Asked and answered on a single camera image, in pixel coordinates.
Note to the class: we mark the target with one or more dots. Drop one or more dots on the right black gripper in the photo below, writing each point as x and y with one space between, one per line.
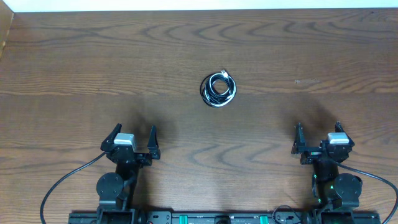
311 153

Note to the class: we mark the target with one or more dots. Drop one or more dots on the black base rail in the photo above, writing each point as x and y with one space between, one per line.
166 217

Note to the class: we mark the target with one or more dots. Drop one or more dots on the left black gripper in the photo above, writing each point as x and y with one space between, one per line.
153 153

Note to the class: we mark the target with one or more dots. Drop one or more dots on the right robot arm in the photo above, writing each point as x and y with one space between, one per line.
337 193

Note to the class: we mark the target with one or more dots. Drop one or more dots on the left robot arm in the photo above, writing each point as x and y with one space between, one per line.
116 189

